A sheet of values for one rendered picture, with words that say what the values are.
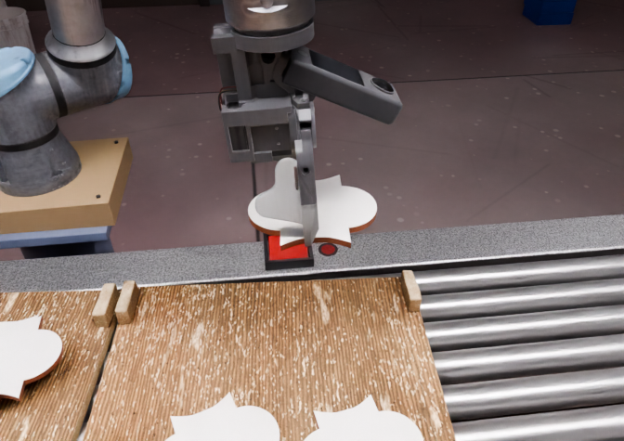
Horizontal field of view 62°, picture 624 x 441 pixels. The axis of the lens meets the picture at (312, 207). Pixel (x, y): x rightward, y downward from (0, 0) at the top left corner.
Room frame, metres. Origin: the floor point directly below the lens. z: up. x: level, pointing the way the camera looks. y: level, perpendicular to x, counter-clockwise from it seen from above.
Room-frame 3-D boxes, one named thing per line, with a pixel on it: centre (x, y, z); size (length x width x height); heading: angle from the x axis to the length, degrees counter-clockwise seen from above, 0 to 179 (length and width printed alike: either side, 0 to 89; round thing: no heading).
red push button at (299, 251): (0.62, 0.04, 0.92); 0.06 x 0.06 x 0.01; 7
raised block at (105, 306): (0.48, 0.28, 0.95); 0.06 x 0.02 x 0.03; 2
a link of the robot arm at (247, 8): (0.44, 0.04, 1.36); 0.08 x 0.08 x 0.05
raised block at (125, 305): (0.49, 0.25, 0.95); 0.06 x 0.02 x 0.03; 3
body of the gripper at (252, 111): (0.45, 0.04, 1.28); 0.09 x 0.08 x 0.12; 93
